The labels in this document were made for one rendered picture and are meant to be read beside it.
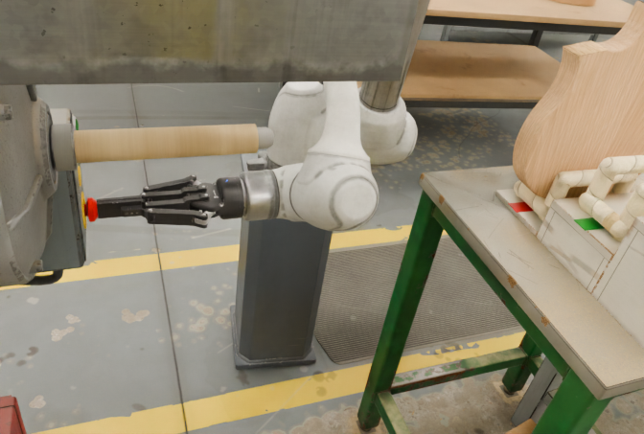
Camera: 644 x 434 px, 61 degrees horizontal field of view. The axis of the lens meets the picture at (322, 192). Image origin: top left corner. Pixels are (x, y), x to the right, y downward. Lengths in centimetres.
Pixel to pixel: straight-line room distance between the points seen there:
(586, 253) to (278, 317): 103
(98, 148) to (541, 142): 79
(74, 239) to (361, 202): 43
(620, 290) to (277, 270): 96
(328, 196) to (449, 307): 157
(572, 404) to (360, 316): 127
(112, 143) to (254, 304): 122
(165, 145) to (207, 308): 159
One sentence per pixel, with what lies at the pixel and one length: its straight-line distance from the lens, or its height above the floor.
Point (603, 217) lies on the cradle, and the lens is 107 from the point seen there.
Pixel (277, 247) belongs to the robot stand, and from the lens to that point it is 159.
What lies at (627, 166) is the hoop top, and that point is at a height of 112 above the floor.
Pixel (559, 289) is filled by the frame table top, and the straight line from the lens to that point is 106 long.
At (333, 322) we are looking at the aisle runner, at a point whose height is 0.
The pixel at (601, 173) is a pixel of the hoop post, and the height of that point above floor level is 110.
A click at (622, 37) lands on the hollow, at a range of 114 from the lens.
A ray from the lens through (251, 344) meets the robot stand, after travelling 188.
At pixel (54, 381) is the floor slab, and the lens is 199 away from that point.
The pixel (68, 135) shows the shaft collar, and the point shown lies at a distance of 57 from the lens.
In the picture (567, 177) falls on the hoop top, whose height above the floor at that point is 105.
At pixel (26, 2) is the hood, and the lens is 38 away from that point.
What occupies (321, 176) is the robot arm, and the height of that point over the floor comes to 111.
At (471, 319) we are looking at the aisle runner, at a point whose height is 0.
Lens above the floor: 155
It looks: 34 degrees down
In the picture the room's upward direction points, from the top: 9 degrees clockwise
